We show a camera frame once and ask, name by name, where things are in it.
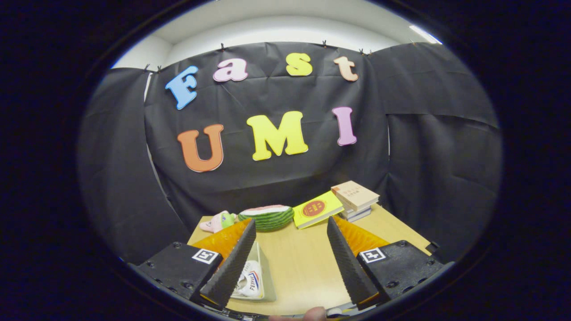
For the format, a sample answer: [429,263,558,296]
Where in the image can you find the grey-green fabric storage box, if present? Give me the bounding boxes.
[229,240,277,302]

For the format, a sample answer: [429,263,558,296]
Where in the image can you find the dark blue spine book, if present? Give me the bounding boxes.
[346,209,373,223]

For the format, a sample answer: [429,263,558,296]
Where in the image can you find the yellow book with red circle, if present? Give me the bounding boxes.
[292,190,345,230]

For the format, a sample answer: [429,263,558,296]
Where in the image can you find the white paperback book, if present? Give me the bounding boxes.
[339,203,373,219]

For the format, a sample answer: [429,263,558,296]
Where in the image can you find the watermelon slice plush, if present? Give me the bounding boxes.
[237,205,295,232]

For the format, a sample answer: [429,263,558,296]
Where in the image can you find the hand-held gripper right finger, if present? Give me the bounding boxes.
[326,216,447,311]

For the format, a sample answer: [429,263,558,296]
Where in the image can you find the beige book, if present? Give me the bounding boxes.
[331,180,380,212]

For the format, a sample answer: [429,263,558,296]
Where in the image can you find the pink and green plush toy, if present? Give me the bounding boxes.
[199,210,238,234]

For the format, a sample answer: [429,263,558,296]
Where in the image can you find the white canvas shoe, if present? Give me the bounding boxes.
[232,260,265,299]

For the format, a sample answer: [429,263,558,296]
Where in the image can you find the black backdrop cloth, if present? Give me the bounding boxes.
[78,41,504,263]

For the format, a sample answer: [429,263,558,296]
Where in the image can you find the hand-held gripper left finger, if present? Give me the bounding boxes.
[133,218,257,310]

